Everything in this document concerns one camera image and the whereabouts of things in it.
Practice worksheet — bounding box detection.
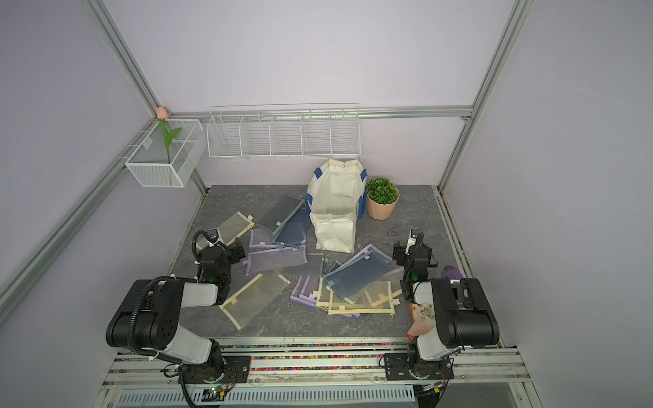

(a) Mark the green plant in pot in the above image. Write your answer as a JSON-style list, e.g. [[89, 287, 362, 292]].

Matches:
[[366, 178, 400, 220]]

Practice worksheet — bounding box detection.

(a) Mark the artificial pink tulip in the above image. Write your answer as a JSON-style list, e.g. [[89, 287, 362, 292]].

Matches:
[[156, 106, 181, 164]]

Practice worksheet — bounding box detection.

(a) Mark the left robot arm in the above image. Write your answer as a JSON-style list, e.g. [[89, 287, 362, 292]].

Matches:
[[105, 240, 246, 373]]

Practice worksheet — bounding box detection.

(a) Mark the long white wire shelf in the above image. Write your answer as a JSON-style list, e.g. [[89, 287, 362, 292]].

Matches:
[[206, 103, 362, 159]]

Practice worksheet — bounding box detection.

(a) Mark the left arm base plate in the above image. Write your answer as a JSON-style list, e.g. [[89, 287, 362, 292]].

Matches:
[[180, 355, 253, 385]]

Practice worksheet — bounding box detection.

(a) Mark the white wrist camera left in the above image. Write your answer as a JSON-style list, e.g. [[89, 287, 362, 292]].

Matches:
[[206, 229, 219, 242]]

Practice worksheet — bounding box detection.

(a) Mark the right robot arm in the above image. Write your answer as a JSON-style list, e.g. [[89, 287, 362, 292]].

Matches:
[[392, 235, 500, 366]]

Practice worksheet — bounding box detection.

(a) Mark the blue grey mesh pouch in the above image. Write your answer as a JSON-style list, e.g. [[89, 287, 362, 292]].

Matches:
[[323, 248, 392, 300]]

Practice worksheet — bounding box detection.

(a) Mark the yellow mesh pouch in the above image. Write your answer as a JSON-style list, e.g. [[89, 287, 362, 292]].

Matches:
[[313, 279, 401, 316], [219, 272, 291, 330], [195, 212, 255, 252]]

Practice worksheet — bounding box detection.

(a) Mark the purple mesh pouch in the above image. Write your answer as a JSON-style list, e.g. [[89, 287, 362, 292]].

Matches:
[[243, 229, 308, 275], [324, 244, 393, 287]]

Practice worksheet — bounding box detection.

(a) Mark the cream canvas tote bag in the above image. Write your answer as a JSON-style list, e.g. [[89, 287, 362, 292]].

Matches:
[[305, 159, 367, 253]]

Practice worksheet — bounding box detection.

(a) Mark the dark blue mesh pouch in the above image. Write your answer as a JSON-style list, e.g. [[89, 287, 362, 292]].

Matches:
[[273, 207, 311, 248]]

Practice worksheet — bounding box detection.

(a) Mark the grey mesh pouch by bag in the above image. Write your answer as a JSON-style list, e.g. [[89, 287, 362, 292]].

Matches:
[[255, 195, 304, 237]]

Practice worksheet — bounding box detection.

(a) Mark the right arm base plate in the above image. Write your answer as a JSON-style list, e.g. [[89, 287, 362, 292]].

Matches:
[[379, 352, 454, 381]]

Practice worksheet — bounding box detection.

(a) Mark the red patterned garden glove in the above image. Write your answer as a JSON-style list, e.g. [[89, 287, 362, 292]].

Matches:
[[406, 304, 436, 339]]

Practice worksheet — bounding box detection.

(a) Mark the small white wire basket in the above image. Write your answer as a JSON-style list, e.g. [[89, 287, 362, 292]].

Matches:
[[125, 119, 207, 188]]

